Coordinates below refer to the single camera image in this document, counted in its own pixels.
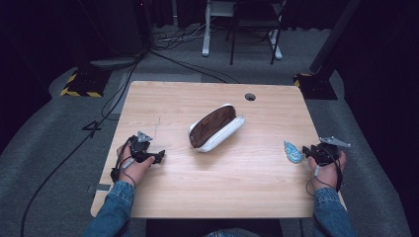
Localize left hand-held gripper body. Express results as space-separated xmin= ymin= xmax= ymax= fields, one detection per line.
xmin=128 ymin=130 xmax=157 ymax=164

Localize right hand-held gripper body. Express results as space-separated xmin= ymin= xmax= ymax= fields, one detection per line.
xmin=309 ymin=135 xmax=352 ymax=167

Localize small blue patterned pouch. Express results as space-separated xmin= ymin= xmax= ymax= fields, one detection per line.
xmin=284 ymin=139 xmax=304 ymax=165

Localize white pencil case brown lining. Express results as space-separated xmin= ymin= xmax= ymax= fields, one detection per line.
xmin=188 ymin=103 xmax=246 ymax=154

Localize person's left hand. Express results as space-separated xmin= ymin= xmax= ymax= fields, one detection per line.
xmin=116 ymin=143 xmax=156 ymax=188

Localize person's right hand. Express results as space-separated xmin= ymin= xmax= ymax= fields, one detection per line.
xmin=307 ymin=150 xmax=348 ymax=192

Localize grey tape strip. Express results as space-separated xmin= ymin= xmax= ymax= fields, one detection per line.
xmin=87 ymin=183 xmax=112 ymax=195

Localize black stand base striped tape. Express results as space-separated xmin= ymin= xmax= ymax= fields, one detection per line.
xmin=59 ymin=67 xmax=113 ymax=99
xmin=293 ymin=72 xmax=339 ymax=101

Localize person's legs in jeans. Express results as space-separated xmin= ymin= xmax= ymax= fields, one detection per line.
xmin=202 ymin=229 xmax=241 ymax=237

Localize black slanted stand pole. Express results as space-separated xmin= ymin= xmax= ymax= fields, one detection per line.
xmin=308 ymin=0 xmax=364 ymax=75

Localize black metal chair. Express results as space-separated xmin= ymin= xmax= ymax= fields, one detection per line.
xmin=225 ymin=0 xmax=287 ymax=66

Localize left hand-held gripper cable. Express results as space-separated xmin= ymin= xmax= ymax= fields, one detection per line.
xmin=110 ymin=136 xmax=137 ymax=189

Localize hand-held gripper cable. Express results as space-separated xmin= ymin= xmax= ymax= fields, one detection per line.
xmin=110 ymin=136 xmax=137 ymax=189
xmin=304 ymin=149 xmax=344 ymax=198

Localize right hand-held gripper cable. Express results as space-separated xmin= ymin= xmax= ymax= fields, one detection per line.
xmin=304 ymin=149 xmax=344 ymax=198

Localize long black floor cable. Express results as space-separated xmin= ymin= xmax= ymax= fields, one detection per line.
xmin=19 ymin=48 xmax=241 ymax=237

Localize bundle of floor cables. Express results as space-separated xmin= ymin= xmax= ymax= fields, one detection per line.
xmin=149 ymin=18 xmax=218 ymax=52

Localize white desk frame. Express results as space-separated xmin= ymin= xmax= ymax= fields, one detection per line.
xmin=201 ymin=0 xmax=284 ymax=61

